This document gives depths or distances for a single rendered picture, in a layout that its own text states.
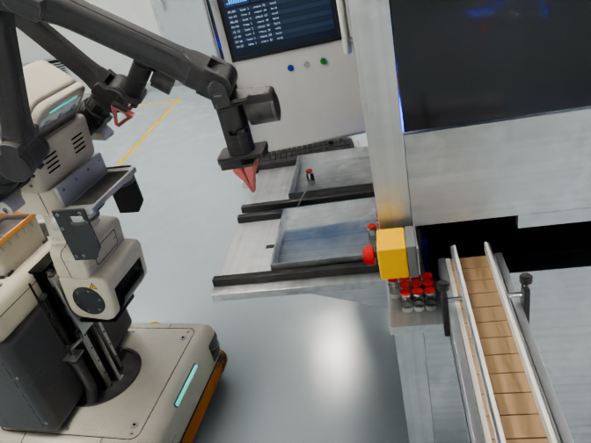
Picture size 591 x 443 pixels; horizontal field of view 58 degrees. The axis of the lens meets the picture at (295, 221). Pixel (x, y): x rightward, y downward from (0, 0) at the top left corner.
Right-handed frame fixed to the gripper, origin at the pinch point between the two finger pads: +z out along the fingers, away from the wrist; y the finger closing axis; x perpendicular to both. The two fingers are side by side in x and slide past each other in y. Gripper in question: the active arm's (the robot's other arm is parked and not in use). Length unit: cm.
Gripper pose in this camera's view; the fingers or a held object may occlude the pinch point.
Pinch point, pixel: (252, 187)
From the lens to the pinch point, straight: 119.3
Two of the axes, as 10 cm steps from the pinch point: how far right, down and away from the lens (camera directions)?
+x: 1.1, -5.1, 8.5
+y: 9.7, -1.3, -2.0
